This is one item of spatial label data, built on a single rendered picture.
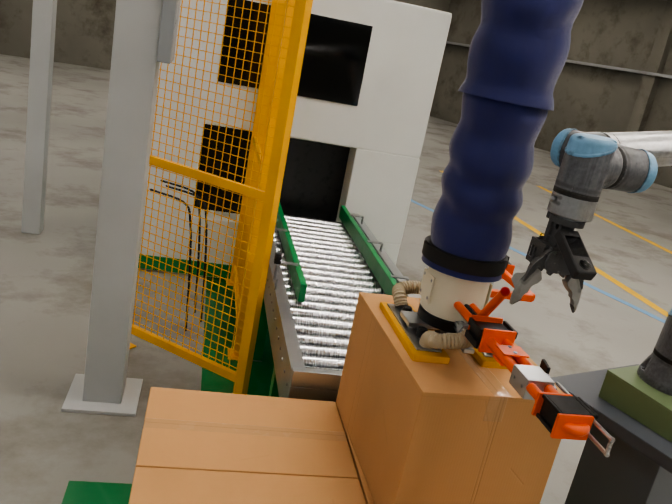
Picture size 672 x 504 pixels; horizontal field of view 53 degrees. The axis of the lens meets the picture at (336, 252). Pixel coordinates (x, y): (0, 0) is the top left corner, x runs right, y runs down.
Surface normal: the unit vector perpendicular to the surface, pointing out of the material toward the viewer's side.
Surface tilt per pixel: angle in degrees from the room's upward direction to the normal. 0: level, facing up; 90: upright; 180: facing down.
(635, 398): 90
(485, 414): 90
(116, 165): 90
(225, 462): 0
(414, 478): 90
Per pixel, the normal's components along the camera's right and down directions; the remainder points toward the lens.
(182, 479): 0.18, -0.94
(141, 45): 0.16, 0.33
